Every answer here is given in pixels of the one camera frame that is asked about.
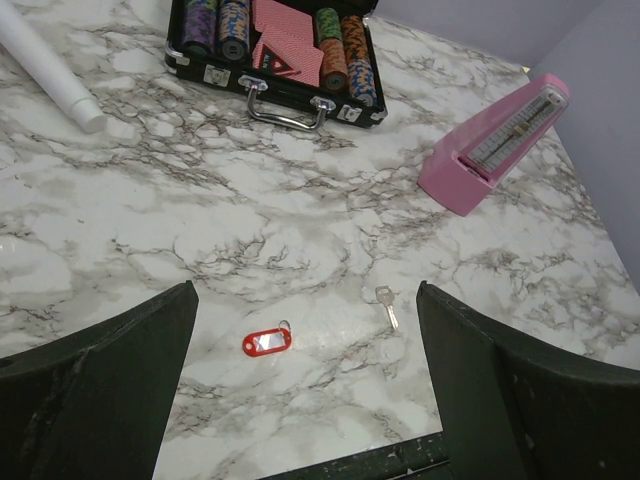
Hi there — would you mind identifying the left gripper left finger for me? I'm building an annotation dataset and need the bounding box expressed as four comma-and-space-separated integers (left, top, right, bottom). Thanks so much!
1, 281, 199, 479

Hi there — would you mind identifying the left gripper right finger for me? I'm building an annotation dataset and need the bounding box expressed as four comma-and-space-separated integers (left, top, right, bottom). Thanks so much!
416, 282, 639, 479

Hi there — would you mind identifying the red key tag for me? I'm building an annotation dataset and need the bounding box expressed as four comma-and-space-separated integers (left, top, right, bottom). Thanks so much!
242, 320, 292, 358

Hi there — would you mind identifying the silver key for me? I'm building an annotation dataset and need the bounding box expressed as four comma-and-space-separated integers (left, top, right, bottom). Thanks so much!
375, 286, 399, 330

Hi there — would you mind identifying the pink metronome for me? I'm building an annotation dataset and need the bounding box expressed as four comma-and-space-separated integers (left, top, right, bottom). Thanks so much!
418, 74, 570, 216

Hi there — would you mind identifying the white microphone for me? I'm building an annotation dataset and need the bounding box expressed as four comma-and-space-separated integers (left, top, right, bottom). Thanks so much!
1, 1, 107, 134

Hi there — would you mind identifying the black poker chip case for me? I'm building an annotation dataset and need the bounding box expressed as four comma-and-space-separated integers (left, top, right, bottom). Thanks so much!
165, 1, 388, 131

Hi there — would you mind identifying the red playing card deck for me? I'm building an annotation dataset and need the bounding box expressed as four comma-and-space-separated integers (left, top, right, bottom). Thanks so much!
252, 0, 324, 87

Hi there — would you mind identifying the black mounting rail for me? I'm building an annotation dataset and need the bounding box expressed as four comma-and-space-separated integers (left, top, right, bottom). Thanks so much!
267, 432, 454, 480

